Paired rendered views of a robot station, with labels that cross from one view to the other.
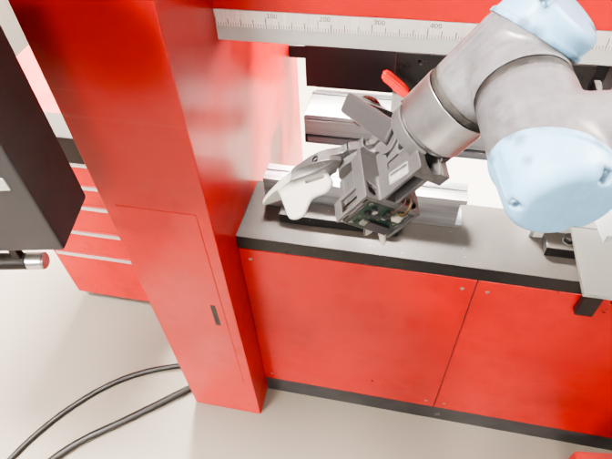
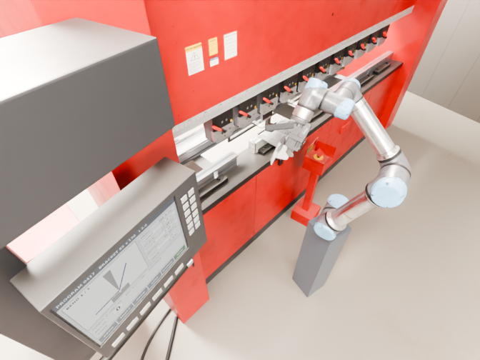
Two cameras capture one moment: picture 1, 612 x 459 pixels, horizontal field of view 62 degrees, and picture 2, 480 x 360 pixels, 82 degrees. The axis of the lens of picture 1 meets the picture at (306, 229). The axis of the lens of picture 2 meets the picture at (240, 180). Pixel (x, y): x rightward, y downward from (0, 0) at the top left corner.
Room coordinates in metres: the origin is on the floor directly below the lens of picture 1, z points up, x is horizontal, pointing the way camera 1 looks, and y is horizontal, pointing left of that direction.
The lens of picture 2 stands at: (0.13, 0.79, 2.12)
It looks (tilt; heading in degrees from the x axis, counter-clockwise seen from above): 45 degrees down; 301
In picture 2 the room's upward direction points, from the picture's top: 1 degrees counter-clockwise
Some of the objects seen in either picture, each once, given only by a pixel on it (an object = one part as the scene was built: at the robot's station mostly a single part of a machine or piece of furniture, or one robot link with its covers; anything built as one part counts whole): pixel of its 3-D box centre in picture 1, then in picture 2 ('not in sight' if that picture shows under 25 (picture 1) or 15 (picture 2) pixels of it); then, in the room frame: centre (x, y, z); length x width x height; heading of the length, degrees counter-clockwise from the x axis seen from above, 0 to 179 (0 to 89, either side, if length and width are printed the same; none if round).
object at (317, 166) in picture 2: not in sight; (319, 156); (0.43, -0.90, 0.75); 0.20 x 0.16 x 0.18; 83
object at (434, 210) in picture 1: (362, 195); (206, 177); (0.93, -0.15, 0.92); 0.50 x 0.06 x 0.10; 76
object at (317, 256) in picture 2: not in sight; (317, 257); (0.16, -0.30, 0.39); 0.18 x 0.18 x 0.78; 63
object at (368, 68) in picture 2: not in sight; (351, 81); (0.49, -1.91, 0.92); 1.68 x 0.06 x 0.10; 76
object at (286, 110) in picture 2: not in sight; (275, 103); (1.02, -1.36, 0.81); 0.64 x 0.08 x 0.14; 166
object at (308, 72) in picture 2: not in sight; (302, 76); (0.70, -1.05, 1.26); 0.15 x 0.09 x 0.17; 76
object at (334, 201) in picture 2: not in sight; (336, 208); (0.16, -0.29, 0.94); 0.13 x 0.12 x 0.14; 88
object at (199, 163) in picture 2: not in sight; (185, 156); (1.27, -0.34, 0.81); 0.64 x 0.08 x 0.14; 166
